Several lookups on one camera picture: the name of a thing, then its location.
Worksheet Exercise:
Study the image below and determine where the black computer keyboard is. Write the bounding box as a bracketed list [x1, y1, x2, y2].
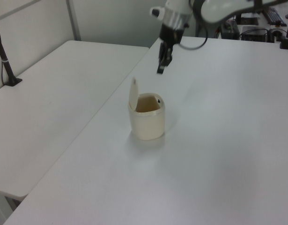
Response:
[263, 6, 288, 27]

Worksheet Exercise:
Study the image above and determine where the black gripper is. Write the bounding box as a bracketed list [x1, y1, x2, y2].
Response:
[156, 24, 185, 75]

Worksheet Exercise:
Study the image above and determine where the small cream lidded trash bin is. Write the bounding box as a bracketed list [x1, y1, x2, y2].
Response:
[127, 76, 167, 141]

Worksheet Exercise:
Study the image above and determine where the dark grey equipment box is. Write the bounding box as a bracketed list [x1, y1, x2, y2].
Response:
[219, 20, 241, 40]

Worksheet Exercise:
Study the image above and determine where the black box with cables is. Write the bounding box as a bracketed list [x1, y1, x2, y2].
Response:
[241, 25, 269, 42]

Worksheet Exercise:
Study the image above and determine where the black clamp camera stand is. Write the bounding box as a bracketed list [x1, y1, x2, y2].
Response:
[279, 14, 288, 50]

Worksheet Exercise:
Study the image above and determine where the black camera stand with base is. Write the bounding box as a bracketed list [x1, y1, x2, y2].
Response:
[0, 20, 23, 86]

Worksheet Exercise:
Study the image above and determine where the emergency stop button box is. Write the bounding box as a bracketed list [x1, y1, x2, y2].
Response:
[269, 22, 284, 43]

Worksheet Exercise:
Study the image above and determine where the black looping robot cable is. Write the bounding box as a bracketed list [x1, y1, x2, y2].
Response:
[179, 0, 208, 50]

